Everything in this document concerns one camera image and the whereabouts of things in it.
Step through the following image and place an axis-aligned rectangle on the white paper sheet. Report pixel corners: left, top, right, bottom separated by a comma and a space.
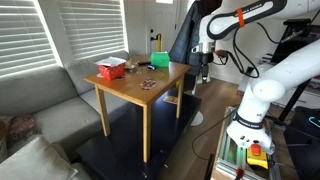
94, 56, 128, 68

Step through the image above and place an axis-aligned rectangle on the white round floor disc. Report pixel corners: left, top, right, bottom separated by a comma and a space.
189, 110, 204, 128

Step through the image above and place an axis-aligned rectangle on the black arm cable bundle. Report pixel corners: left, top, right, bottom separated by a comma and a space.
213, 21, 281, 80

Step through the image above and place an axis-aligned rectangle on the red gift box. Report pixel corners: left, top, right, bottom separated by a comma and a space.
97, 63, 127, 82

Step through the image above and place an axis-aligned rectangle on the black floor cable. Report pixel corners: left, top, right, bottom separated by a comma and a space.
191, 108, 239, 161

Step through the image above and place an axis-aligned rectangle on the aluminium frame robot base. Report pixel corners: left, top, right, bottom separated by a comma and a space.
211, 105, 283, 180

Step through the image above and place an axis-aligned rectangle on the black low platform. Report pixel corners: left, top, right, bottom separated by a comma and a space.
75, 91, 203, 180

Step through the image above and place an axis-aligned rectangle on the wooden square table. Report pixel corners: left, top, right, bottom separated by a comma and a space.
83, 54, 192, 163

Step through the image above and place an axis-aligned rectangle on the black equipment stand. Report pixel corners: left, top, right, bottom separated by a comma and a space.
266, 18, 320, 123

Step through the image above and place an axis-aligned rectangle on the black bag with teal logo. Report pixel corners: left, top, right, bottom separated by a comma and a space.
283, 106, 320, 180

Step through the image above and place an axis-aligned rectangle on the grey sofa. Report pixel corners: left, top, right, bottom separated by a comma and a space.
0, 49, 134, 180

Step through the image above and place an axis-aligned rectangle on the small dark bowl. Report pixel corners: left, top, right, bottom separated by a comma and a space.
124, 63, 138, 73

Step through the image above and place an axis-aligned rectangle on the yellow pole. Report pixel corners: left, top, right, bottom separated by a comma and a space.
150, 33, 163, 53

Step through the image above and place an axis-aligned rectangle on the light grey cushion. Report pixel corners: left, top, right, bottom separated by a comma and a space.
0, 134, 79, 180

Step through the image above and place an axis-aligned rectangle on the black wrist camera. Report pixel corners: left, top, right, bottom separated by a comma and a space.
214, 49, 231, 60

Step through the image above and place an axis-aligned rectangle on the dark blue puffer jacket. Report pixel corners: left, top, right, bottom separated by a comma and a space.
168, 0, 223, 94

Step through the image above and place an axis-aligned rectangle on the green plastic container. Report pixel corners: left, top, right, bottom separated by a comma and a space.
150, 51, 171, 68

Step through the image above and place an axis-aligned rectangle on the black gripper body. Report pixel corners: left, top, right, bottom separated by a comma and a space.
199, 51, 215, 67

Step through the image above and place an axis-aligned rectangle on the white door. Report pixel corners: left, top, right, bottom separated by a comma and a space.
144, 0, 180, 56

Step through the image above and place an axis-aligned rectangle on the floral cushion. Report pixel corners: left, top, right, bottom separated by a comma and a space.
7, 114, 43, 145

